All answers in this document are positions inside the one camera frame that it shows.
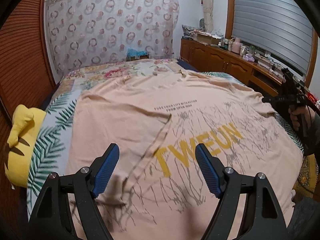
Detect beige printed t-shirt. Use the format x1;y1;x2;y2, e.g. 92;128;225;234
66;70;303;239

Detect person's right hand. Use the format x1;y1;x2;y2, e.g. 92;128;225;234
289;106;315;131

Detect floral leaf bed blanket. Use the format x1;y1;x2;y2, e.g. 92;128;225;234
27;72;303;212

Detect pink thermos bottle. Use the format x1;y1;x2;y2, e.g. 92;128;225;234
231;37;242;54

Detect grey window roller blind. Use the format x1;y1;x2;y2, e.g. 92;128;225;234
233;0;312;74

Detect yellow plush toy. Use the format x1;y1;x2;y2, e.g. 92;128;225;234
3;105;46;188

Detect wooden sideboard cabinet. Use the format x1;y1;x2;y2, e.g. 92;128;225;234
180;38;281;96

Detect cardboard box on sideboard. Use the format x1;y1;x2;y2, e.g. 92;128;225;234
196;33;221;45

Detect dark blue mattress sheet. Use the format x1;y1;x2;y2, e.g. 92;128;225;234
177;59;198;72

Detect wooden louvered wardrobe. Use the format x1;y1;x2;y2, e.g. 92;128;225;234
0;0;57;120

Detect box with blue cloth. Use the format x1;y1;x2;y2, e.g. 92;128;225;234
126;48;149;61

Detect beige hanging curtain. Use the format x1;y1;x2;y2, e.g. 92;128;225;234
202;0;214;33

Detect circle patterned lace curtain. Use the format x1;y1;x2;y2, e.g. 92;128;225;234
45;0;180;76

